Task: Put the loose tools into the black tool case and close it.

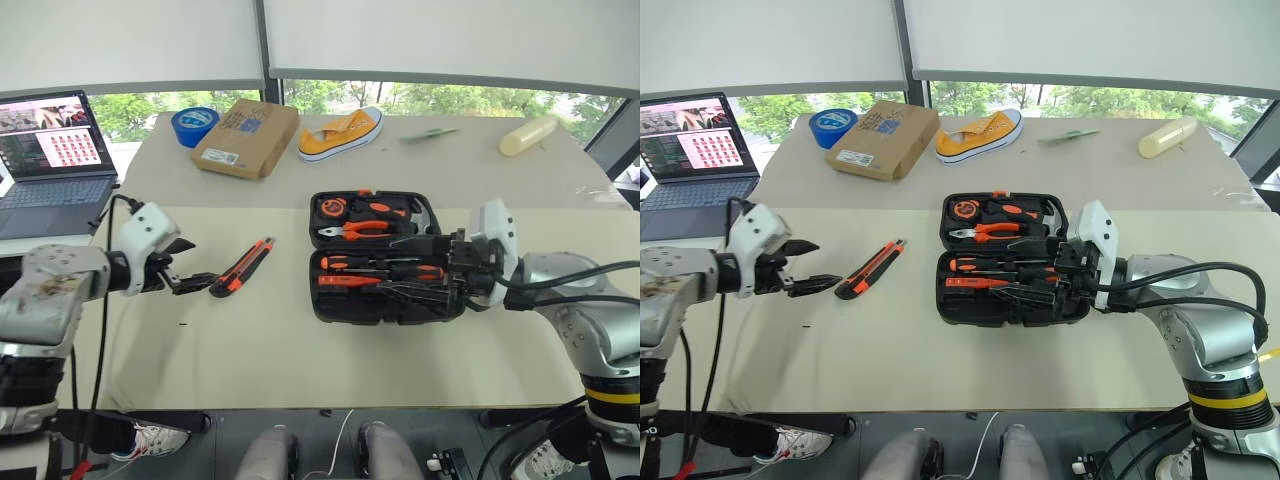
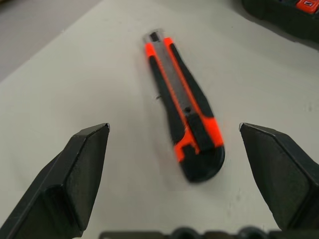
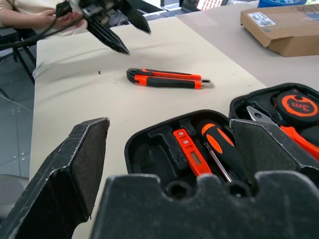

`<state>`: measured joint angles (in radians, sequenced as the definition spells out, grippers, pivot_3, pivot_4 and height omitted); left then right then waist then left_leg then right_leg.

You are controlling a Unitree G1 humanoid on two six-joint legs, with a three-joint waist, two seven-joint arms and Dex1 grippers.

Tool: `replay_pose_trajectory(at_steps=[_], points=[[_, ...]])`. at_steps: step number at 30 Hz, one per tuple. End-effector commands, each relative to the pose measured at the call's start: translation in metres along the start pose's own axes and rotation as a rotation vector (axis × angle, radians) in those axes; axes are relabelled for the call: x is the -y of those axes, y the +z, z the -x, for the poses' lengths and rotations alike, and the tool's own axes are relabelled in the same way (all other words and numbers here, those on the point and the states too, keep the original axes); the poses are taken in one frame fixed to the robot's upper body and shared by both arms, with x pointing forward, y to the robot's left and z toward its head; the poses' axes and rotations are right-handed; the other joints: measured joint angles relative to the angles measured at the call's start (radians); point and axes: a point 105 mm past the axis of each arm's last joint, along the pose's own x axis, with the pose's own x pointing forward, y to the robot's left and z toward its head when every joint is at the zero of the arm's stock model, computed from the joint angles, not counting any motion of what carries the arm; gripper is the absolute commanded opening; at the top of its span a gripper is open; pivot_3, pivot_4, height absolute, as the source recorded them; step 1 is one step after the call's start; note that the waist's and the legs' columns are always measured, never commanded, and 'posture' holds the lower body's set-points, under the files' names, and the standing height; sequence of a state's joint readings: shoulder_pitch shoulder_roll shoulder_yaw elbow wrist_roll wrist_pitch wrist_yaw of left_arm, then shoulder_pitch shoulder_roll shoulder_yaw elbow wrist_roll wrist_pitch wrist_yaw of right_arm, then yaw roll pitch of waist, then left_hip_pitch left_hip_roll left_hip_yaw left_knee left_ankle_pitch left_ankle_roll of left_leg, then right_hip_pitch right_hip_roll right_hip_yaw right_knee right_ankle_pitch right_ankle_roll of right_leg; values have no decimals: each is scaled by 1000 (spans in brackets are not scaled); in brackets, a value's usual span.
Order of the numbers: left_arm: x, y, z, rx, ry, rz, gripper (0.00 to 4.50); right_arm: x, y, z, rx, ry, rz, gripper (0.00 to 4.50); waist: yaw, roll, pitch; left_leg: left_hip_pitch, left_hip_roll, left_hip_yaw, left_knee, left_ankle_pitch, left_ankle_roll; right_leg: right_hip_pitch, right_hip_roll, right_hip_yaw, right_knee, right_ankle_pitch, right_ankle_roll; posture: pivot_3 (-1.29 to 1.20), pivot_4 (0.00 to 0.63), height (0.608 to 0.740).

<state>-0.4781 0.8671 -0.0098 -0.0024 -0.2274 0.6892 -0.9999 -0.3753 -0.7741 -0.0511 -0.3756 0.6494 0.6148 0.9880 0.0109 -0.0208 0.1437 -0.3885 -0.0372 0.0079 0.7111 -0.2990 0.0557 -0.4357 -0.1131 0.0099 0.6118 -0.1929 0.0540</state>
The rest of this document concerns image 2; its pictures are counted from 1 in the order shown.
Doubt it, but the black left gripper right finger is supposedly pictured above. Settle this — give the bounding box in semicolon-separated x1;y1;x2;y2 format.
238;122;319;232

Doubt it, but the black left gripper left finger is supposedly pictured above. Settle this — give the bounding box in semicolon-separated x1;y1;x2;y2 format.
0;122;111;239

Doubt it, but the orange and black utility knife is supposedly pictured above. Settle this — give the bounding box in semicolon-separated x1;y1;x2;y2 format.
142;29;226;184

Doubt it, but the dark tool case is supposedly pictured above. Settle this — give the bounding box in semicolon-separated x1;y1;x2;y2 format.
241;0;319;49

